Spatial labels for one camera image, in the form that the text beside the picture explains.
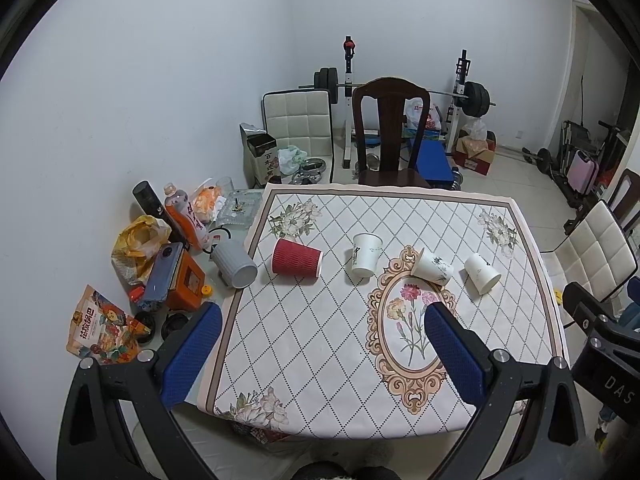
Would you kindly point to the dumbbell on floor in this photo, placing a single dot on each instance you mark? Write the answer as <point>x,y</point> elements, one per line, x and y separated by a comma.
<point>542,159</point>

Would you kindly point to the cream quilted chair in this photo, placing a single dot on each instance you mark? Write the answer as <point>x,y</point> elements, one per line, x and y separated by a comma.
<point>302,118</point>
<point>596,255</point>

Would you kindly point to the blue weight bench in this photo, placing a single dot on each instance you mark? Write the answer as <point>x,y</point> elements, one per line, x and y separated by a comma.
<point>432,165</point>

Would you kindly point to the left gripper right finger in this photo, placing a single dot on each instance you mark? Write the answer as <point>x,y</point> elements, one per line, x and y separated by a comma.
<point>545,445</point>

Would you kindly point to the white squat rack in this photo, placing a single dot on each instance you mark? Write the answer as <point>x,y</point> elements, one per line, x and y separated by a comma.
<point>453,111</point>

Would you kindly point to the yellow plastic bag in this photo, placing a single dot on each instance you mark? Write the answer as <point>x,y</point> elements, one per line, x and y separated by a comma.
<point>136,248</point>

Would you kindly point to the red corrugated paper cup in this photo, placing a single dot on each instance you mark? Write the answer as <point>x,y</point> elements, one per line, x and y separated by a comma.
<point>290,258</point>

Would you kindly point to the orange snack packet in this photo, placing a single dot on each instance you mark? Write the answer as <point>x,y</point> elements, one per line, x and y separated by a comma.
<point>208,203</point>

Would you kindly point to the black cylinder bottle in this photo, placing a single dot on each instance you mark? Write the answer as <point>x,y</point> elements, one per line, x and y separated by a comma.
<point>149,202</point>

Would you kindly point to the pink suitcase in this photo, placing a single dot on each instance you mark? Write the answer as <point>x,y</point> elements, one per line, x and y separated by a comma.
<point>582,172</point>

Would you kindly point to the white printed paper cup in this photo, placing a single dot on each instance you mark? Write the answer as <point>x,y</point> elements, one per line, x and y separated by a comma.
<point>431,268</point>

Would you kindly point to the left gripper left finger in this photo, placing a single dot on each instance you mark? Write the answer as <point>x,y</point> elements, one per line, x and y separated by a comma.
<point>95,442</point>

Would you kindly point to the floral diamond pattern tablecloth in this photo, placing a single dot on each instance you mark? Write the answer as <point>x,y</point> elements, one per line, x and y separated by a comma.
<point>341,356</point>

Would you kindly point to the glass ashtray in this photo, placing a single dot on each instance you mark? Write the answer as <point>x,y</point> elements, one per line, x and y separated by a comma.
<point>240,209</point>

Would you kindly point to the cardboard box with tissue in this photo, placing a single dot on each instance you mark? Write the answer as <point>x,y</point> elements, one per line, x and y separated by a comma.
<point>475,147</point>

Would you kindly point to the blue grey smartphone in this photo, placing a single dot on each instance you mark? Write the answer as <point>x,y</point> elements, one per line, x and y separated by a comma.
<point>162,274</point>

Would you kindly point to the dark wooden chair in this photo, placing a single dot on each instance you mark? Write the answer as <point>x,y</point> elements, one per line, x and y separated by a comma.
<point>391,95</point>

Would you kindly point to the orange box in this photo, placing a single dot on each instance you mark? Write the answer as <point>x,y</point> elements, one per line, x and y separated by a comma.
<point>185,289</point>

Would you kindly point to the barbell with black plates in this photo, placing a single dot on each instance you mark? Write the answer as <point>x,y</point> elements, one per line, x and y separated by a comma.
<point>474,100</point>

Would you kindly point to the cream quilted chair right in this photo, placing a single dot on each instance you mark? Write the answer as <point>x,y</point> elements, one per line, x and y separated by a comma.
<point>596,255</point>

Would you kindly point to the red label drink bottle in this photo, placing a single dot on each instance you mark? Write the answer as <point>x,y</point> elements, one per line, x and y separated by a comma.
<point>179,207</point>

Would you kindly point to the grey ribbed cup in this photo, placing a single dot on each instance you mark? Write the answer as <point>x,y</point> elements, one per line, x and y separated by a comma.
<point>236,268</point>

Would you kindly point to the colourful snack bag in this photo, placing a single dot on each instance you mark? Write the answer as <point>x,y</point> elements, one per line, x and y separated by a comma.
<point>101,330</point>

